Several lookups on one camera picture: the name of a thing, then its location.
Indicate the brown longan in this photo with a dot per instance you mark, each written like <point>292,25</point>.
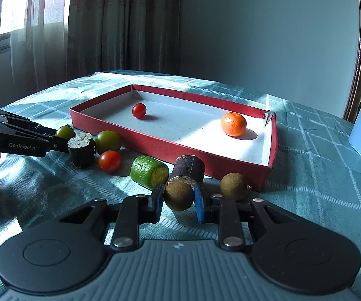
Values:
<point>233,182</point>
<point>178,196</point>

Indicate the sheer curtain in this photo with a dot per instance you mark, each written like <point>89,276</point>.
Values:
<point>39,22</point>

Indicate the teal checked tablecloth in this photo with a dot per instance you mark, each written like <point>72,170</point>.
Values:
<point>308,150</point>

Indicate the red cardboard box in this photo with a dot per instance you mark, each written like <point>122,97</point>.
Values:
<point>183,125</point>

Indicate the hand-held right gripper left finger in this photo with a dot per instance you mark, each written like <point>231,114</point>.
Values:
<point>159,196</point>

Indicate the orange tangerine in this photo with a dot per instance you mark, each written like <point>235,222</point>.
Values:
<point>233,124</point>

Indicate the eggplant piece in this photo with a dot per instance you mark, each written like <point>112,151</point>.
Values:
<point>188,166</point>
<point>80,152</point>

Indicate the green cucumber piece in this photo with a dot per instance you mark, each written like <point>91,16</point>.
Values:
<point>146,171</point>

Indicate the green tomato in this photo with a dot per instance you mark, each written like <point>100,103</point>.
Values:
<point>64,131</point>
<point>108,140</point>

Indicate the red cherry tomato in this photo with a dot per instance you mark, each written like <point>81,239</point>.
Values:
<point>139,110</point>
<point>109,161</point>

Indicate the patterned grey curtain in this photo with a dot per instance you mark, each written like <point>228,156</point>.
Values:
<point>121,22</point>

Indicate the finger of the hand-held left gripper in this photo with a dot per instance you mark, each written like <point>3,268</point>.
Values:
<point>47,132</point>
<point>58,145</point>

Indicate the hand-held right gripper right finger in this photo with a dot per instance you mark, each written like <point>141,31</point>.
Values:
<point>199,205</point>

